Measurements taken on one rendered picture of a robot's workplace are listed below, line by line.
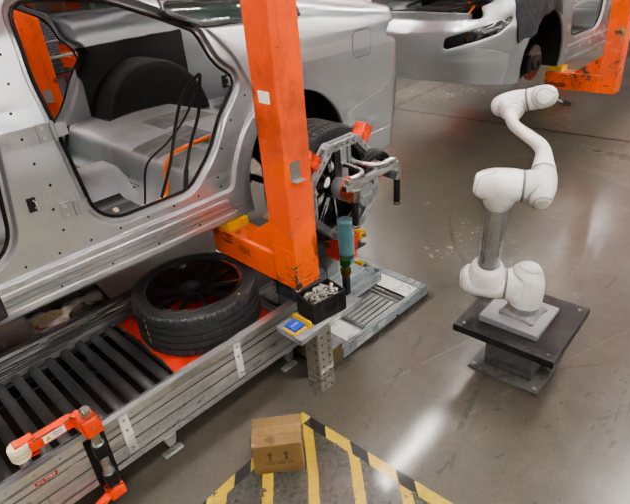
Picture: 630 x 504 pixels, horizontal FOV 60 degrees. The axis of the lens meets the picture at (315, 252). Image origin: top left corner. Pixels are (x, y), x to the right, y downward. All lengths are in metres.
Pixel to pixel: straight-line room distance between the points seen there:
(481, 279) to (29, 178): 2.02
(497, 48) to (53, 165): 3.90
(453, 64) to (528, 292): 2.94
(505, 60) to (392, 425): 3.57
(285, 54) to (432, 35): 3.11
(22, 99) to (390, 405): 2.10
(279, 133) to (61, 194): 0.94
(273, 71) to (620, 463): 2.19
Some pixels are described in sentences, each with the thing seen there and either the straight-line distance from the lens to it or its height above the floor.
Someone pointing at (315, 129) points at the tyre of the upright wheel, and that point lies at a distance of 2.89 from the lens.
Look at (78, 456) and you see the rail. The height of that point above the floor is 0.33.
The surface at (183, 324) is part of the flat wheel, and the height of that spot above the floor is 0.48.
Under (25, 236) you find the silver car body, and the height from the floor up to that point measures 1.07.
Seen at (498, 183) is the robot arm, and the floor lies 1.11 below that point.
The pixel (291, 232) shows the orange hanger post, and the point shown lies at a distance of 2.54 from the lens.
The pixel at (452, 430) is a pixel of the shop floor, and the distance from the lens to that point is 2.74.
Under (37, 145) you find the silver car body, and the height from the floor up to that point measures 1.41.
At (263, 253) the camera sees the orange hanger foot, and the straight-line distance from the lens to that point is 2.79.
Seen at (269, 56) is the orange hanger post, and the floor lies 1.64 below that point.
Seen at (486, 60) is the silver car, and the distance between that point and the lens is 5.25.
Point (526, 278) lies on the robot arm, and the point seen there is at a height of 0.57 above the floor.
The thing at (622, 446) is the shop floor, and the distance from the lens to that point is 2.87.
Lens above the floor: 2.03
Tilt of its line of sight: 30 degrees down
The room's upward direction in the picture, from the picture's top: 5 degrees counter-clockwise
